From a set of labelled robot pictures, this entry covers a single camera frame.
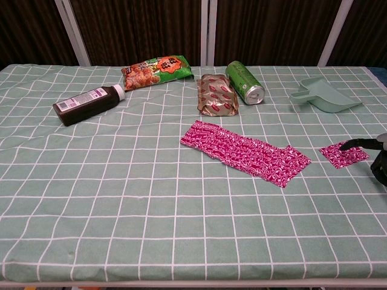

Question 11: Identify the gold foil snack packet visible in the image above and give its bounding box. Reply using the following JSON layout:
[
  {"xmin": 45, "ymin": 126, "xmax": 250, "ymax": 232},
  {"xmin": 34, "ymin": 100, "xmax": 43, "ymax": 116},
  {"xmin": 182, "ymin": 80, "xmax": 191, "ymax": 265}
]
[{"xmin": 196, "ymin": 73, "xmax": 239, "ymax": 117}]

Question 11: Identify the blue table pad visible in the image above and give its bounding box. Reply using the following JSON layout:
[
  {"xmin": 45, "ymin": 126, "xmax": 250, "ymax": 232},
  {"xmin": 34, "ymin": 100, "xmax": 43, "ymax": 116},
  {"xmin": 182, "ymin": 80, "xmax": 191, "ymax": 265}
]
[{"xmin": 370, "ymin": 66, "xmax": 387, "ymax": 80}]

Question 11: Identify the green white checkered tablecloth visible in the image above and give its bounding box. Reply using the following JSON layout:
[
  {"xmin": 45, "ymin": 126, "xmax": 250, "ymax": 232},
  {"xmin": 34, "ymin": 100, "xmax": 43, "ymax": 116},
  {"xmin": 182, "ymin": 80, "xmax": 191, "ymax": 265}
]
[{"xmin": 0, "ymin": 63, "xmax": 387, "ymax": 283}]

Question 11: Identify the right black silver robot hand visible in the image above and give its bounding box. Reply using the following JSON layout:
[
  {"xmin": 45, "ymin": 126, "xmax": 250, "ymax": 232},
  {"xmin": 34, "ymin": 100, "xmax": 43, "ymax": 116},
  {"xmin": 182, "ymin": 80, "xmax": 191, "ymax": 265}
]
[{"xmin": 337, "ymin": 132, "xmax": 387, "ymax": 187}]

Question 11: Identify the green drink can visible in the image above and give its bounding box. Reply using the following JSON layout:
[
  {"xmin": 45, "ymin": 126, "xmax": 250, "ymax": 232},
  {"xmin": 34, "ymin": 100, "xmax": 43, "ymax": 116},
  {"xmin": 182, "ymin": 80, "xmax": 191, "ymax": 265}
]
[{"xmin": 225, "ymin": 60, "xmax": 266, "ymax": 106}]

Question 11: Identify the orange green snack bag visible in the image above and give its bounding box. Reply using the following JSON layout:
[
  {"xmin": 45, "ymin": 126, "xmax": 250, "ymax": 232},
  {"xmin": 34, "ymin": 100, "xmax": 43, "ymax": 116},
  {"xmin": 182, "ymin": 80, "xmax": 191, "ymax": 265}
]
[{"xmin": 121, "ymin": 54, "xmax": 195, "ymax": 92}]

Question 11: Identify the white partition frame post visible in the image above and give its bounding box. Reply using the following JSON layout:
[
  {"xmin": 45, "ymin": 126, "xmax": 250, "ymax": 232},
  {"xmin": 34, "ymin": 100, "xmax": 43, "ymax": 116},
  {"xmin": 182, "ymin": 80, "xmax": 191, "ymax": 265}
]
[
  {"xmin": 201, "ymin": 0, "xmax": 218, "ymax": 66},
  {"xmin": 54, "ymin": 0, "xmax": 91, "ymax": 66},
  {"xmin": 317, "ymin": 0, "xmax": 354, "ymax": 67}
]

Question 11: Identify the dark ribbed partition panel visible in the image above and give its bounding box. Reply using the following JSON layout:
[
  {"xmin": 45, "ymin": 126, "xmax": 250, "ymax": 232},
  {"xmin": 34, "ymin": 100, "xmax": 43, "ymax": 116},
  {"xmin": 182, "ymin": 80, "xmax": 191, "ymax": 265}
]
[
  {"xmin": 328, "ymin": 0, "xmax": 387, "ymax": 68},
  {"xmin": 214, "ymin": 0, "xmax": 343, "ymax": 67},
  {"xmin": 68, "ymin": 0, "xmax": 203, "ymax": 66},
  {"xmin": 0, "ymin": 0, "xmax": 80, "ymax": 70}
]

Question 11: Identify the dark brown bottle white cap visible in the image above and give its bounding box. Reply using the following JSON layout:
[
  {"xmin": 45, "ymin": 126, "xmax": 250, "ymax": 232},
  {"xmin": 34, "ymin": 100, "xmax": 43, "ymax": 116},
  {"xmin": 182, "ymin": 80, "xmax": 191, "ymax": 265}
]
[{"xmin": 53, "ymin": 83, "xmax": 126, "ymax": 127}]

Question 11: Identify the mint green plastic dustpan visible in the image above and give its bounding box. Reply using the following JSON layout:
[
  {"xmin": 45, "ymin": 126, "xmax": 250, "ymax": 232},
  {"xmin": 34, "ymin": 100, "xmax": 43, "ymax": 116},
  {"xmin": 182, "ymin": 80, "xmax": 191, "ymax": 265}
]
[{"xmin": 289, "ymin": 76, "xmax": 363, "ymax": 114}]

